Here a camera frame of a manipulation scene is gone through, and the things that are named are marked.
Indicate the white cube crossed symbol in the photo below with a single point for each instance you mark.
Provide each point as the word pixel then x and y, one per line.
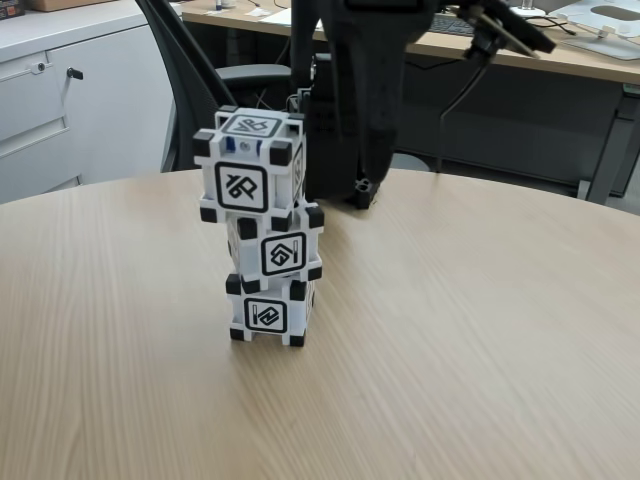
pixel 242 185

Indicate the white cube house symbol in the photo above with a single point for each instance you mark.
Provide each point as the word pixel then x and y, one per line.
pixel 282 255

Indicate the dark computer keyboard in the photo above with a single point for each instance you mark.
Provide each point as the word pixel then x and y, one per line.
pixel 450 25

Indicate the white paper sheets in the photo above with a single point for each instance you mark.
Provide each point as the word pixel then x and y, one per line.
pixel 272 17

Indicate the black mesh office chair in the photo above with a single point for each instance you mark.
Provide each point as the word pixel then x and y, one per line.
pixel 200 100

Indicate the white round lamp base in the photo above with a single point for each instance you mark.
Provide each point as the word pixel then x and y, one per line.
pixel 537 10

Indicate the wooden office desk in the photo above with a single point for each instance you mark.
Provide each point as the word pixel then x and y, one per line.
pixel 590 62

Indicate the grey laptop stand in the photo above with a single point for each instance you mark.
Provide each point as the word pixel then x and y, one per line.
pixel 610 20

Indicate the white cube zigzag symbol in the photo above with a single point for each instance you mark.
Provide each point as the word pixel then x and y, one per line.
pixel 265 317

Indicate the white drawer cabinet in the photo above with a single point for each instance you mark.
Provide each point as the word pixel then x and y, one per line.
pixel 100 125

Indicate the black cabinet key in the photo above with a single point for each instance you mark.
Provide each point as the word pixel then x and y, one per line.
pixel 75 74

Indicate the brown cardboard box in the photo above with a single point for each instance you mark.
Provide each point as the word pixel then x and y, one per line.
pixel 65 4

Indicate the dark printed box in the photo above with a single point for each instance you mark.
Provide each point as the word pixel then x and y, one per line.
pixel 10 7

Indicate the gripper camera circuit board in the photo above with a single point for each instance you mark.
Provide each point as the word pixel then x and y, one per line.
pixel 505 27

